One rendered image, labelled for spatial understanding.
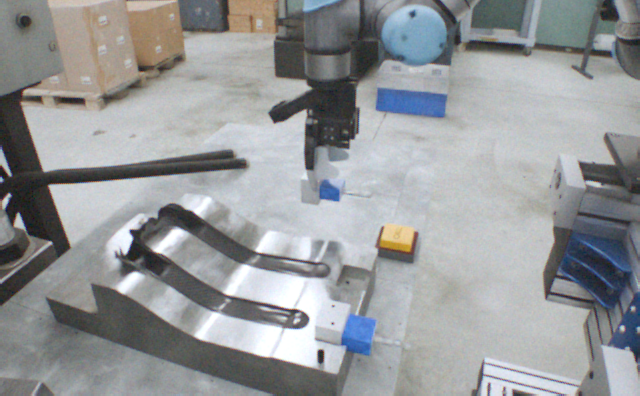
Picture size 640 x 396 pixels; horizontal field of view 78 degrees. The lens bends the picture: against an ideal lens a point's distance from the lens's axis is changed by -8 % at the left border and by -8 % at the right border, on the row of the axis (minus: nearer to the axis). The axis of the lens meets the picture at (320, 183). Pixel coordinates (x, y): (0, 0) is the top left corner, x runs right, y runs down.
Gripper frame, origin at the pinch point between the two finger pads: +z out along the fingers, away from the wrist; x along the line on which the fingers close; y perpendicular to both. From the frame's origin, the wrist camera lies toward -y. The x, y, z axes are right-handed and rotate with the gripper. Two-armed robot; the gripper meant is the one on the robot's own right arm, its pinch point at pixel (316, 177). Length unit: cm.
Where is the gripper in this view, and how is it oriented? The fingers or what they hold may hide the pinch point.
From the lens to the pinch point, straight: 82.3
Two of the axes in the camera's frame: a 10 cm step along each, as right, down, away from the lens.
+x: 3.0, -4.8, 8.2
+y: 9.5, 1.5, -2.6
